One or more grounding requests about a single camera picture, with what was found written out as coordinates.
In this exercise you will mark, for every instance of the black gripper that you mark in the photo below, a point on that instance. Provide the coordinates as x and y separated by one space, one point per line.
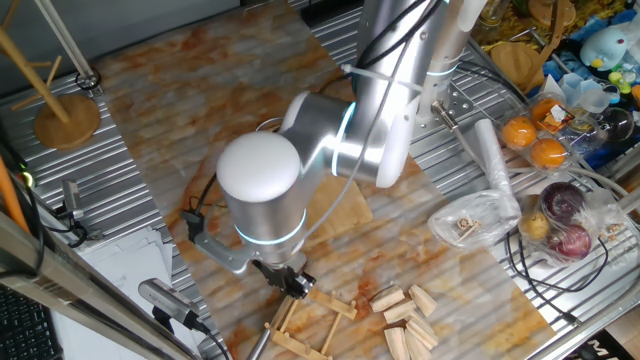
275 275

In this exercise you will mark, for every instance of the steel cleaver knife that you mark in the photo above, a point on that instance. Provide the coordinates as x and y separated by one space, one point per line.
259 345

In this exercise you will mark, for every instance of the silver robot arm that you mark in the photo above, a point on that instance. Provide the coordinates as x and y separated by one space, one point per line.
260 200

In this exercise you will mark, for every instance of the round lotus root slice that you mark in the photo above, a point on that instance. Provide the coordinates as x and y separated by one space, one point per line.
464 223

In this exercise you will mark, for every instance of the thin lotus root stick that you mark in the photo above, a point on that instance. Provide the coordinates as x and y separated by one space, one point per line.
470 231

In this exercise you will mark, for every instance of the wooden knife rack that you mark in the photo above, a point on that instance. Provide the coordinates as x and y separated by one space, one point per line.
332 302

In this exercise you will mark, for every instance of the wooden cutting board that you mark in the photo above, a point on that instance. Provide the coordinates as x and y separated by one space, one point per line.
345 210

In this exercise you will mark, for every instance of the stack of white papers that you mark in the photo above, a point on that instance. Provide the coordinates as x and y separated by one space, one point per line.
120 270

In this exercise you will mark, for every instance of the clear plastic bag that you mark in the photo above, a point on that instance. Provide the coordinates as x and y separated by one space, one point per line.
492 215

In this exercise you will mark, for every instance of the orange marble pattern mat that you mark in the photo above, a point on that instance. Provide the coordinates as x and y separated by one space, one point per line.
175 100

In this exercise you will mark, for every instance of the yellow pear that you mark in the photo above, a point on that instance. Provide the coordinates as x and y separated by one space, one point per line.
535 226

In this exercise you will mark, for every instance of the orange fruit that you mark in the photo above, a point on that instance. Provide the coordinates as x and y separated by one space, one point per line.
542 110
519 132
548 152

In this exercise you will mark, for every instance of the purple onion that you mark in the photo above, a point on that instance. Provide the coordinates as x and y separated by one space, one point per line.
572 242
562 202

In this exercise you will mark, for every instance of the black keyboard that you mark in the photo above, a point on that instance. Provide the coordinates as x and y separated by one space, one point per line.
22 330

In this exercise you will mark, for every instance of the orange pole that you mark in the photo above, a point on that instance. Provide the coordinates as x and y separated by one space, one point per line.
10 195

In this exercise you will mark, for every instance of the round wooden disc stand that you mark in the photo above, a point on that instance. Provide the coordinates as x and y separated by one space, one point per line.
515 62

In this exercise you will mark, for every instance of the crinkled clear produce bag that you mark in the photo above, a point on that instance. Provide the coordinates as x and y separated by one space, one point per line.
602 210

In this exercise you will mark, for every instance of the black item with white print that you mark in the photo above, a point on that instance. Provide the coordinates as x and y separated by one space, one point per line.
610 352

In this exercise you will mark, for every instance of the clear plastic fruit tray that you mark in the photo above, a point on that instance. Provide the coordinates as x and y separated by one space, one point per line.
580 137

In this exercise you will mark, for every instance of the glass jar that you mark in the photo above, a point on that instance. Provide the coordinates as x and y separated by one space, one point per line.
492 12

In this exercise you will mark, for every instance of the blue cloth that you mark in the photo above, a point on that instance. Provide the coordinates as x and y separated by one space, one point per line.
555 67

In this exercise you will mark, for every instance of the white slanted pole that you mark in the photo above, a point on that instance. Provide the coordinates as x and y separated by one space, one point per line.
65 42

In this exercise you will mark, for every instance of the clear plastic measuring cup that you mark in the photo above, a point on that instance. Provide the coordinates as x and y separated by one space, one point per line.
582 95

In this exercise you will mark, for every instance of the dark glass bowl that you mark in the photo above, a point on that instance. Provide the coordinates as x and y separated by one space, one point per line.
617 125

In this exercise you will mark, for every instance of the small wooden stand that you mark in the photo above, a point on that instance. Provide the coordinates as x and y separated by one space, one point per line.
545 10

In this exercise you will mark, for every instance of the small green toy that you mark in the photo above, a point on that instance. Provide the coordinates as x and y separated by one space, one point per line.
620 82

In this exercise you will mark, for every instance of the blue plush toy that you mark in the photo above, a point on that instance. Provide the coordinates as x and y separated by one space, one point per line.
602 47

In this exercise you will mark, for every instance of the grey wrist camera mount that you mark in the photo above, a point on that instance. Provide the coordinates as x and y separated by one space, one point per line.
220 255

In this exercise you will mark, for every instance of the large grey cylindrical camera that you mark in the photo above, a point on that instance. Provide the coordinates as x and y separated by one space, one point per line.
167 297

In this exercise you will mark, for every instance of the aluminium frame beam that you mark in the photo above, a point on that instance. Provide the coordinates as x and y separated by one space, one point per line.
75 295

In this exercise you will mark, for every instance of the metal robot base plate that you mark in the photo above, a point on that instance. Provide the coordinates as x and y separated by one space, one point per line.
460 105

